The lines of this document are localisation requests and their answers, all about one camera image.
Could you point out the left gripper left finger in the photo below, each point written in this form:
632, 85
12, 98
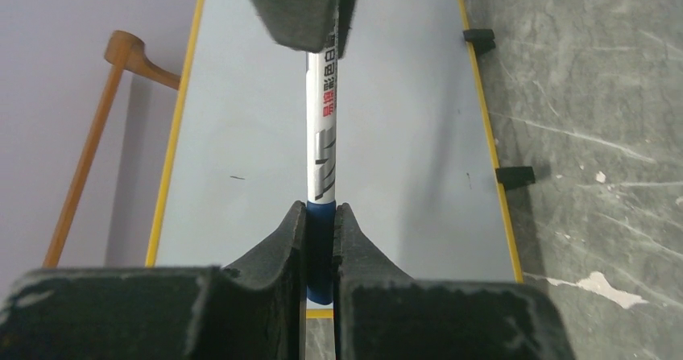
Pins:
252, 308

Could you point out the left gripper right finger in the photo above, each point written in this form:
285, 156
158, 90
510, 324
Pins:
381, 312

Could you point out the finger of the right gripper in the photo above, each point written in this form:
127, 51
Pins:
303, 25

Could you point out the white marker pen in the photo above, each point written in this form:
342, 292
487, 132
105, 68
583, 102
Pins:
321, 119

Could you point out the blue marker cap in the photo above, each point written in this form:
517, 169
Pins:
319, 235

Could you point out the whiteboard with yellow frame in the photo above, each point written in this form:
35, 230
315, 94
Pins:
416, 157

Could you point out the black whiteboard foot clip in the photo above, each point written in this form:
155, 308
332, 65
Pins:
482, 40

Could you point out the wooden two-tier shelf rack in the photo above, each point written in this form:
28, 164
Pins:
125, 52

